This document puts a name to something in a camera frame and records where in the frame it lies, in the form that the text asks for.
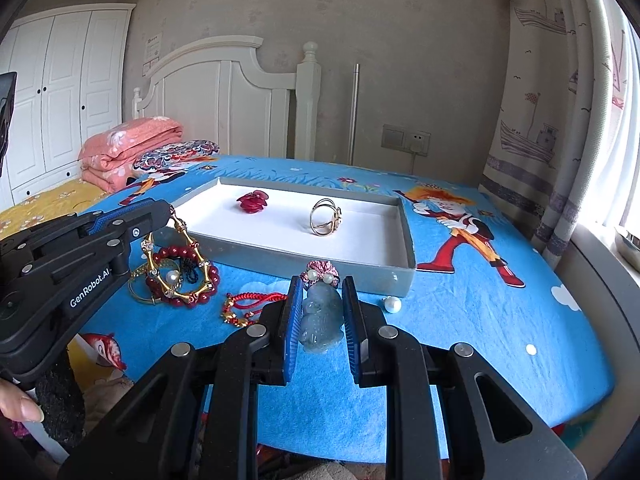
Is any blue cartoon printed cloth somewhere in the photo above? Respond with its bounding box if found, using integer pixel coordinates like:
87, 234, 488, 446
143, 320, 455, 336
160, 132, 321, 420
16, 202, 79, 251
75, 154, 616, 463

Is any person's left hand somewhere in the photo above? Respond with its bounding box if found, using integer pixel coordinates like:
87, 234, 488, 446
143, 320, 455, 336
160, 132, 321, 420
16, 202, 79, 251
0, 379, 46, 423

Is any wall socket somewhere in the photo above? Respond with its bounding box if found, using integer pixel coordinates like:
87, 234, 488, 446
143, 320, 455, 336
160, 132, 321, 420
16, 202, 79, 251
404, 127, 432, 156

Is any black flat device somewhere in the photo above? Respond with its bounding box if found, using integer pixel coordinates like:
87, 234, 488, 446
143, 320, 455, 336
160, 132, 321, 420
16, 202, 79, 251
0, 72, 18, 178

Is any white wardrobe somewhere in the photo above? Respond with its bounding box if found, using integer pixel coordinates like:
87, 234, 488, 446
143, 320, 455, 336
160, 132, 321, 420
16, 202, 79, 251
0, 3, 137, 208

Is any grey window sill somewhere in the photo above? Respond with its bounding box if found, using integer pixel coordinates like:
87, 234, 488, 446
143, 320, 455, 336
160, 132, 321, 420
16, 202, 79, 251
550, 225, 640, 411

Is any folded pink quilt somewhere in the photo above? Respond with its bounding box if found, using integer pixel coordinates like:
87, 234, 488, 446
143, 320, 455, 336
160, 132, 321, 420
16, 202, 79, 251
79, 116, 183, 192

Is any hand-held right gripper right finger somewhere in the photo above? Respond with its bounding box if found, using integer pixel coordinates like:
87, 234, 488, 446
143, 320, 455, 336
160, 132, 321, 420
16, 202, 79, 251
341, 275, 588, 480

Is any metal pole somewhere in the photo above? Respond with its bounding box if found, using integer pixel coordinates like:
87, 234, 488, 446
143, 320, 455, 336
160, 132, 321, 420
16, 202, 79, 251
347, 63, 361, 166

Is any ship printed curtain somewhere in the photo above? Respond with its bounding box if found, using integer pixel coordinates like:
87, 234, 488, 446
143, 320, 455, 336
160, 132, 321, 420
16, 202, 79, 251
477, 0, 640, 271

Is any jade pendant with pink knot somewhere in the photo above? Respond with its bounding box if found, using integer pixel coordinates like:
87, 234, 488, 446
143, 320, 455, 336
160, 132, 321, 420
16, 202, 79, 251
298, 260, 346, 356

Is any thin gold bangle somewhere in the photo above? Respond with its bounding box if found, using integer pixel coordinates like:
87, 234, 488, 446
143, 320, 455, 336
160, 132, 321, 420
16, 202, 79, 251
127, 266, 166, 306

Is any yellow flowered bed sheet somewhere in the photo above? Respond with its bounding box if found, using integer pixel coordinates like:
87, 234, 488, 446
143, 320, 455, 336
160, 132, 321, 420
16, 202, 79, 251
0, 177, 108, 241

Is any patterned round pillow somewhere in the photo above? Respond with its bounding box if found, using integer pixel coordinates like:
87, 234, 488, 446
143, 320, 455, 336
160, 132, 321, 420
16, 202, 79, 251
131, 140, 221, 178

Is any wall switch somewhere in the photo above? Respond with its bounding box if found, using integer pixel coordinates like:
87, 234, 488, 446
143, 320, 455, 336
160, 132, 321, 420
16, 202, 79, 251
382, 124, 406, 150

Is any red bead bracelet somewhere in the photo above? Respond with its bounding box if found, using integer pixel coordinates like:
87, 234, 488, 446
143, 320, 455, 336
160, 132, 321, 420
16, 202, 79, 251
145, 244, 221, 308

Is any white wooden headboard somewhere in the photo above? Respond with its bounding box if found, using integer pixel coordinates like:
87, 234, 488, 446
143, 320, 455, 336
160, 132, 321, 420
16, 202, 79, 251
132, 36, 322, 161

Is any gold ring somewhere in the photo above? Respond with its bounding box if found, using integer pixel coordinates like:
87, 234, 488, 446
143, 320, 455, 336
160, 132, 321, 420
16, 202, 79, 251
308, 198, 343, 236

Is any grey cardboard tray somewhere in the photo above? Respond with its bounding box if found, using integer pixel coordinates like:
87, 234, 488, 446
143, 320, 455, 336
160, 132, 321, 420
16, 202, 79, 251
172, 177, 417, 297

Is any red string bracelet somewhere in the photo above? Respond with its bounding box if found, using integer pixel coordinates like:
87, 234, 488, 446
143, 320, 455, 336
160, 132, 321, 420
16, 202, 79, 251
220, 290, 291, 329

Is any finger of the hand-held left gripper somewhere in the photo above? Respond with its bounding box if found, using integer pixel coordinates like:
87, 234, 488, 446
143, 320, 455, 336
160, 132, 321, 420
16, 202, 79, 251
0, 199, 161, 266
30, 201, 175, 318

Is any paper wall notice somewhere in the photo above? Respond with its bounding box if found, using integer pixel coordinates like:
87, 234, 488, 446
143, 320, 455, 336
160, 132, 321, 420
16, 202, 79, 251
144, 32, 163, 78

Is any shiny metal dish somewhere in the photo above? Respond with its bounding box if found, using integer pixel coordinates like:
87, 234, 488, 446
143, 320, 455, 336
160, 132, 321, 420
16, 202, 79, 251
614, 227, 640, 261

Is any gold bamboo bangle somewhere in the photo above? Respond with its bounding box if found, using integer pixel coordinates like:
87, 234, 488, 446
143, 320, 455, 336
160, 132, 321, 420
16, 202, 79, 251
142, 212, 213, 308

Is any red flower ornament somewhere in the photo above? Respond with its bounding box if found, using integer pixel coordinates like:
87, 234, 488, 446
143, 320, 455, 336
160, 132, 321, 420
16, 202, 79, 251
236, 190, 269, 214

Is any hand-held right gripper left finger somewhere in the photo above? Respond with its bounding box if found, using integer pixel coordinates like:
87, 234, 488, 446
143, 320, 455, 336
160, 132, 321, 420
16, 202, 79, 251
57, 275, 306, 480

